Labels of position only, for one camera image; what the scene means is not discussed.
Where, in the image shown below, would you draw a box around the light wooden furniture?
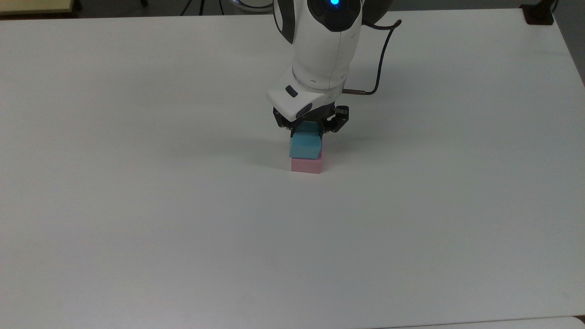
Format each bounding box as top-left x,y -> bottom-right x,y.
0,0 -> 76,16

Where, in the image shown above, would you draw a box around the pink cube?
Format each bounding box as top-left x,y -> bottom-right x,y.
291,150 -> 324,175

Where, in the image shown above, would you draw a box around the black tripod legs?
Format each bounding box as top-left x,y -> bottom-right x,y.
180,0 -> 225,17

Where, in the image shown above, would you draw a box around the blue cube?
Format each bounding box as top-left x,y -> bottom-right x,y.
289,130 -> 324,160

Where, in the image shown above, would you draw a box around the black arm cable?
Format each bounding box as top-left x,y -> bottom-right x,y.
343,19 -> 403,96

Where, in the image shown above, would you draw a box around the white adjoining table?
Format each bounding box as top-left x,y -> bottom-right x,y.
379,315 -> 585,329

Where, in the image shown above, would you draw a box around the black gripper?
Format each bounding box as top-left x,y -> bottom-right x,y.
273,106 -> 351,138

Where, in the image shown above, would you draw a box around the black stand base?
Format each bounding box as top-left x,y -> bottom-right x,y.
521,0 -> 557,26

